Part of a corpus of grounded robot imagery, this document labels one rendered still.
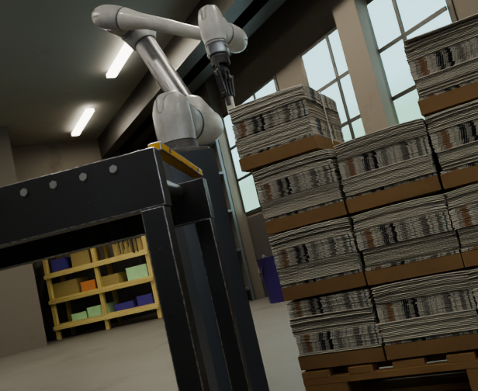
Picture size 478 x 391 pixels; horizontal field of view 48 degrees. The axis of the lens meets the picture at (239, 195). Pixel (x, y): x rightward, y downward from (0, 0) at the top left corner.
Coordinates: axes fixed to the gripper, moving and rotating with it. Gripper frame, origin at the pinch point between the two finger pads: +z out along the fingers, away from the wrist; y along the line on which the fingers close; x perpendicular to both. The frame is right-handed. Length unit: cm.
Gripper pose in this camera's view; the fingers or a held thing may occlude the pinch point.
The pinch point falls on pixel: (230, 105)
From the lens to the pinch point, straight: 213.7
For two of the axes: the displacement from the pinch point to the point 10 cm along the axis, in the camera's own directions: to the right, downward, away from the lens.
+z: 2.3, 9.7, -1.2
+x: -8.6, 2.6, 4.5
